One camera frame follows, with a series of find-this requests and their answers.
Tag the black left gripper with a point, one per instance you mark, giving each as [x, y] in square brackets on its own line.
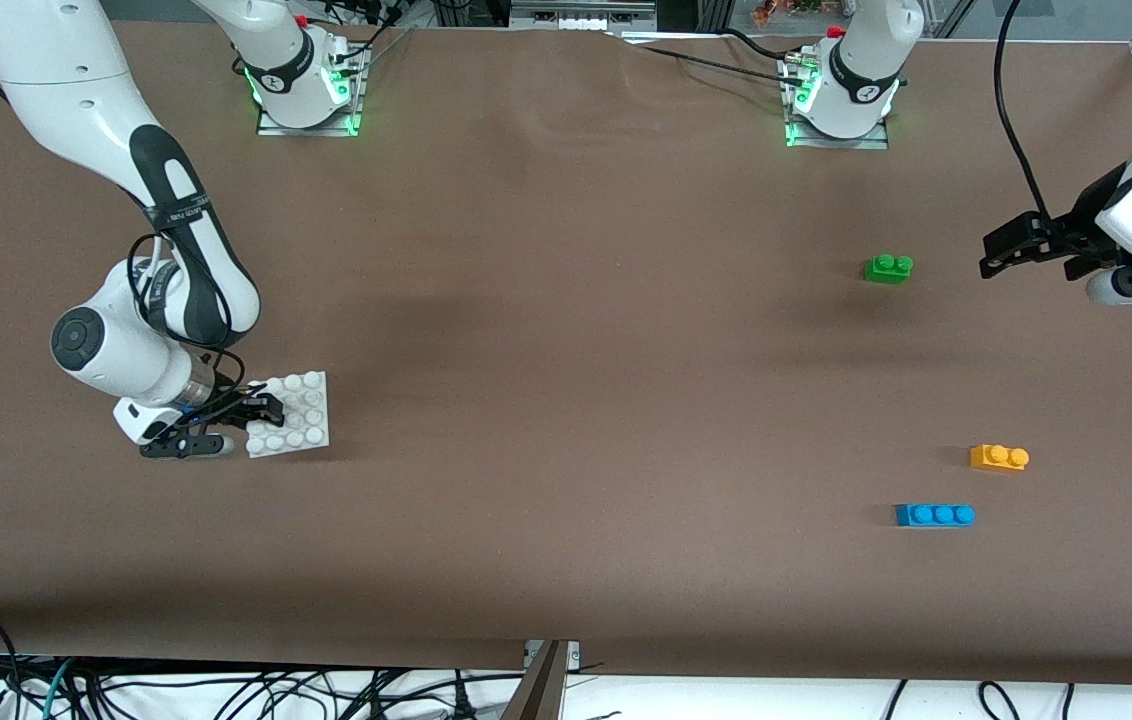
[1079, 227]

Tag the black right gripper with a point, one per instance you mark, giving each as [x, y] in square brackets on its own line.
[229, 404]

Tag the white studded base plate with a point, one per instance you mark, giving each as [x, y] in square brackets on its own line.
[301, 425]

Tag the yellow two-stud block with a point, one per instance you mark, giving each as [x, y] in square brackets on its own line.
[991, 458]

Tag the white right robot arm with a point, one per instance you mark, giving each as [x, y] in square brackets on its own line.
[56, 60]

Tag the green two-stud block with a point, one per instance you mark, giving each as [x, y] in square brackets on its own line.
[886, 270]

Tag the blue three-stud block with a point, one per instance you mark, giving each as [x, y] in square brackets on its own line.
[931, 515]

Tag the colourful background clutter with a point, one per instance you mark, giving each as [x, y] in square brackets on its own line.
[796, 10]

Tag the dark diagonal strut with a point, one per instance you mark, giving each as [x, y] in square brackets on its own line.
[541, 690]

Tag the small metal bracket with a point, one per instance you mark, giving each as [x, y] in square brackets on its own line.
[574, 655]

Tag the aluminium frame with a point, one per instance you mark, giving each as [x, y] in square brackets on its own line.
[576, 20]

